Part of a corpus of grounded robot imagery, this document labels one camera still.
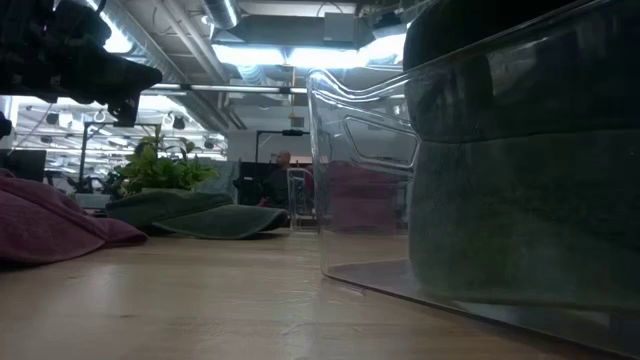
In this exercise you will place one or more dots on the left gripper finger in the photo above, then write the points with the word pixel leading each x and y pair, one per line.
pixel 115 92
pixel 115 67

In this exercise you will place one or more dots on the person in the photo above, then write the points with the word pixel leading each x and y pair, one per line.
pixel 280 185

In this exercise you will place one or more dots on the dark green towel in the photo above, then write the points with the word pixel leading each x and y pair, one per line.
pixel 210 222

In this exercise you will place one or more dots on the fluorescent ceiling light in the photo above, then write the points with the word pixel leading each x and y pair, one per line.
pixel 300 56

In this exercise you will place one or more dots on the black monitor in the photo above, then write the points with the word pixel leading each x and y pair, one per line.
pixel 22 165

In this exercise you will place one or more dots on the ceiling light tube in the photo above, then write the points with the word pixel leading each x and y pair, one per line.
pixel 225 88

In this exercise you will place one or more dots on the silver ceiling duct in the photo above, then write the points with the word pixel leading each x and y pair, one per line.
pixel 222 12

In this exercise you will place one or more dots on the black camera frame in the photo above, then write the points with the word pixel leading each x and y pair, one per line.
pixel 85 150
pixel 292 132

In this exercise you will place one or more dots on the potted green plant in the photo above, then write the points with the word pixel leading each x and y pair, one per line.
pixel 160 170

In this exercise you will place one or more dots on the grey ceiling unit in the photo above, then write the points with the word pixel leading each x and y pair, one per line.
pixel 345 27

